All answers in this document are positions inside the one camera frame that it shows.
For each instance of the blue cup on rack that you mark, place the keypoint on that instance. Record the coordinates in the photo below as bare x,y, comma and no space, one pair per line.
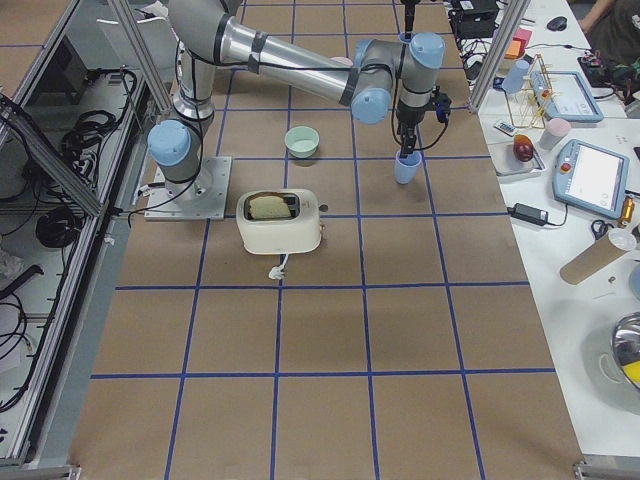
515,78

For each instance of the blue teach pendant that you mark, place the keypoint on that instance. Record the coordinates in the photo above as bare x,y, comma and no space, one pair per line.
591,178
565,95

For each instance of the steel mixing bowl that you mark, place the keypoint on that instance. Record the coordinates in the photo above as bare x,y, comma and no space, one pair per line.
625,348

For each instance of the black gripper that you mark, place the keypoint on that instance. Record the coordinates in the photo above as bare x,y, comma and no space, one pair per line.
411,118

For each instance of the black power adapter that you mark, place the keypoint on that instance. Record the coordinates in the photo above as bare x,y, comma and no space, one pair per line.
528,214

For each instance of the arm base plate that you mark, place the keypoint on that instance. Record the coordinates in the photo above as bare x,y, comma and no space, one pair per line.
205,198

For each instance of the blue cup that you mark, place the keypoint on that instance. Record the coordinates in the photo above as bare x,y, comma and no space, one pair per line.
515,78
406,166
405,37

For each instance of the cardboard tube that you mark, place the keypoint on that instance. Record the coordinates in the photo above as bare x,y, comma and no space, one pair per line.
616,243

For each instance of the gold wire rack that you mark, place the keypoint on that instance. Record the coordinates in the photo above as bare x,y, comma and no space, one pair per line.
525,110

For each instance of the blue teach pendant far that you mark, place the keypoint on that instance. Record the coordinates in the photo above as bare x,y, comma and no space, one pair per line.
565,95

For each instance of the red yellow mango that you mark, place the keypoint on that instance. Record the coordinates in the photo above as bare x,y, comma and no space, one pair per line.
523,148

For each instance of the blue teach pendant near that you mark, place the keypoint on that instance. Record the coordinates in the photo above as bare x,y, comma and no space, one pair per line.
591,178

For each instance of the mint green bowl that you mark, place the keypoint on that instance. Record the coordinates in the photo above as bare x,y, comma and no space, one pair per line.
301,141

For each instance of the white remote control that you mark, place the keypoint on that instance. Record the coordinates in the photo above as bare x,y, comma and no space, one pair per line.
505,128

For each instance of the cream white toaster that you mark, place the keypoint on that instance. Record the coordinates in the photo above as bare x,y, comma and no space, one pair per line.
301,233

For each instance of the bread slice in toaster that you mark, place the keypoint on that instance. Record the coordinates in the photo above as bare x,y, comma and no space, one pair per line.
268,207

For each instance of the pink bowl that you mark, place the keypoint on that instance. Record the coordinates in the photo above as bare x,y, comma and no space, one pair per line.
343,61

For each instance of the toaster power plug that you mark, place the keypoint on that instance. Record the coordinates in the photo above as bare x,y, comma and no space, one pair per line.
278,272

